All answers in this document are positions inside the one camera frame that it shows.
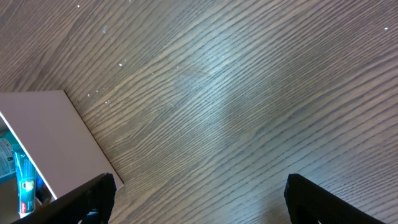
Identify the blue disposable razor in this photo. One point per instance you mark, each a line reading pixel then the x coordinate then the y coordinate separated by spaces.
pixel 39 189

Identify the white cardboard box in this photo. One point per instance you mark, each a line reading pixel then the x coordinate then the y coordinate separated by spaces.
pixel 57 142

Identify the Colgate toothpaste tube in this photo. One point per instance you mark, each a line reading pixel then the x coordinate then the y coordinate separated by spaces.
pixel 26 176

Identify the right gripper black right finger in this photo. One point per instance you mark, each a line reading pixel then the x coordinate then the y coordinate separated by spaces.
pixel 308 203

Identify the blue mouthwash bottle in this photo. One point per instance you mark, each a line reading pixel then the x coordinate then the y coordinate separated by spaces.
pixel 8 169

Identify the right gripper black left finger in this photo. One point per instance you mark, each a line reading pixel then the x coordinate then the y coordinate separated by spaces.
pixel 91 202

